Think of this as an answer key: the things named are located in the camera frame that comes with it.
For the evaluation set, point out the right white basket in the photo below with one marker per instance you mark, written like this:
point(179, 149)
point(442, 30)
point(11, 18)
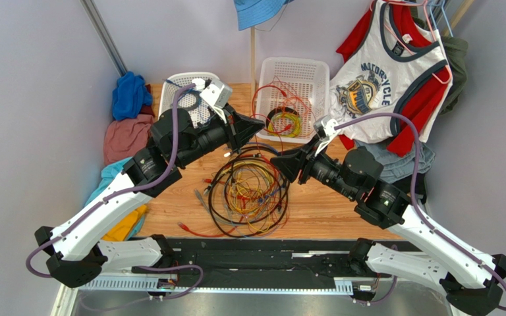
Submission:
point(292, 95)

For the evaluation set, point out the white motorcycle tank top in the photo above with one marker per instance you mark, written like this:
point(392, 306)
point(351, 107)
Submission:
point(391, 65)

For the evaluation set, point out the green garment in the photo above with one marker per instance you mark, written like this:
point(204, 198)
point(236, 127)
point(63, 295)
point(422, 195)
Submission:
point(455, 50)

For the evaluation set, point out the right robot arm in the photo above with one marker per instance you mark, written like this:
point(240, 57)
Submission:
point(471, 280)

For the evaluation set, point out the teal cloth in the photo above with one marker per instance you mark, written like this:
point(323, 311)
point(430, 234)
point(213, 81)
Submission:
point(108, 173)

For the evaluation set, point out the pink cloth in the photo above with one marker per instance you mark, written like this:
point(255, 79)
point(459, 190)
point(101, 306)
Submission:
point(124, 138)

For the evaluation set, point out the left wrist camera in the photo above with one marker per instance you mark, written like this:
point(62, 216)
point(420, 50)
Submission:
point(216, 95)

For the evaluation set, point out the blue cloth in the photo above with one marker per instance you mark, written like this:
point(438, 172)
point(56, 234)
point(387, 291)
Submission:
point(130, 96)

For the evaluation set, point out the black garment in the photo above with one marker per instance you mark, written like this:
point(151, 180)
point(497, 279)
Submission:
point(420, 187)

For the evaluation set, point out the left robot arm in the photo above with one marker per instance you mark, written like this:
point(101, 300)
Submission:
point(77, 252)

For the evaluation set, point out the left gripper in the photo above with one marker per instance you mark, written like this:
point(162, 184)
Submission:
point(240, 129)

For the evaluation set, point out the aluminium corner profile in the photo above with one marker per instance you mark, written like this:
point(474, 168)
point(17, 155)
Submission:
point(105, 36)

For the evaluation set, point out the folded blue jeans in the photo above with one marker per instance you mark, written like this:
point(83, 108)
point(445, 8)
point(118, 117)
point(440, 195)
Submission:
point(395, 167)

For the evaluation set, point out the blue bucket hat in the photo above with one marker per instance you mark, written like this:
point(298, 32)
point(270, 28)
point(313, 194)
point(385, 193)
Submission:
point(251, 13)

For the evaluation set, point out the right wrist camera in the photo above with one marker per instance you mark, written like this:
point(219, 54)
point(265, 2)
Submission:
point(326, 130)

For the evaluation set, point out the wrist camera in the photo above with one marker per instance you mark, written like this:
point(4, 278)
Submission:
point(326, 130)
point(216, 95)

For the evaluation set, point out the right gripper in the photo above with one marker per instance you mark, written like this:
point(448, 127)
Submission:
point(302, 164)

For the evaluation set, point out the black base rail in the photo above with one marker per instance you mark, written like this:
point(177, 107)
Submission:
point(281, 264)

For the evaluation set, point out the yellow cloth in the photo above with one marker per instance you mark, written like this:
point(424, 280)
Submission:
point(127, 227)

